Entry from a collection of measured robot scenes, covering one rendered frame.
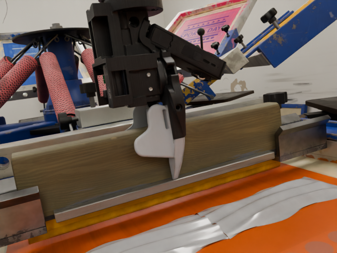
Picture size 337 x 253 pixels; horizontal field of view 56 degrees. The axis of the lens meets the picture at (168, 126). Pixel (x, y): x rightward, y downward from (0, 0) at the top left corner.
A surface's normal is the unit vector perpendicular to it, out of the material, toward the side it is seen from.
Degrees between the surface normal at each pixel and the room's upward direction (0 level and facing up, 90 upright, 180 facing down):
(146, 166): 90
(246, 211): 33
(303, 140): 90
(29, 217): 90
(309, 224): 0
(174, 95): 76
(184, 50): 91
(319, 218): 0
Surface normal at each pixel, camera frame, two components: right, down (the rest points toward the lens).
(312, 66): -0.90, 0.18
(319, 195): 0.16, -0.69
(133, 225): -0.13, -0.98
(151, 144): 0.40, -0.04
